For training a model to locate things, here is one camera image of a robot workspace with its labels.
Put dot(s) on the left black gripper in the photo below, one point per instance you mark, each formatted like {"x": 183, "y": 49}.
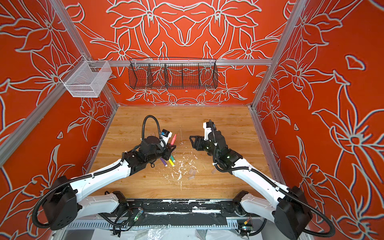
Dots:
{"x": 163, "y": 148}

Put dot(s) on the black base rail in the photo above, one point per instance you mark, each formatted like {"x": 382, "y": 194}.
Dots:
{"x": 220, "y": 207}

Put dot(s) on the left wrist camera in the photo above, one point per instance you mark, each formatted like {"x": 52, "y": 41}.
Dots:
{"x": 166, "y": 135}

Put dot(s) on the black wire basket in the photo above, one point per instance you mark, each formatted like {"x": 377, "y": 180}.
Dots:
{"x": 178, "y": 74}

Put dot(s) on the pink highlighter pen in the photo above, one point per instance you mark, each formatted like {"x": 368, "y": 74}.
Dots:
{"x": 174, "y": 139}

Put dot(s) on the white mesh basket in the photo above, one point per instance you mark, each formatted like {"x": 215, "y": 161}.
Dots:
{"x": 86, "y": 81}

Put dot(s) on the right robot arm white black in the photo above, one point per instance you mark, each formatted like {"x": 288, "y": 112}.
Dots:
{"x": 287, "y": 207}

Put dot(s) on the purple highlighter pen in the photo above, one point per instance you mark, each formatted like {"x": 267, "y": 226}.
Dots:
{"x": 164, "y": 162}

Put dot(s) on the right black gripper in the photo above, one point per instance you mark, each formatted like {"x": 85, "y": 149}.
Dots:
{"x": 201, "y": 143}

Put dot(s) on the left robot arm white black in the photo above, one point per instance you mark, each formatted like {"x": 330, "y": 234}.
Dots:
{"x": 64, "y": 202}

